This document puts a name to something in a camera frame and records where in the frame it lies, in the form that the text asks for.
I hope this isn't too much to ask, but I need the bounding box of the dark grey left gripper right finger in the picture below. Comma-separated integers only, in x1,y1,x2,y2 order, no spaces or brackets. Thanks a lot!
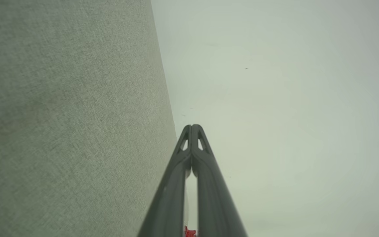
192,124,249,237

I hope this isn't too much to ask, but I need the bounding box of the grey fabric sofa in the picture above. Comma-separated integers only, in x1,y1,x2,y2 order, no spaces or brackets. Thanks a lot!
0,0,179,237

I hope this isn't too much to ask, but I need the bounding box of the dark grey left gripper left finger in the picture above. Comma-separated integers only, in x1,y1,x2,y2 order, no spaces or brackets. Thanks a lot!
137,124,193,237

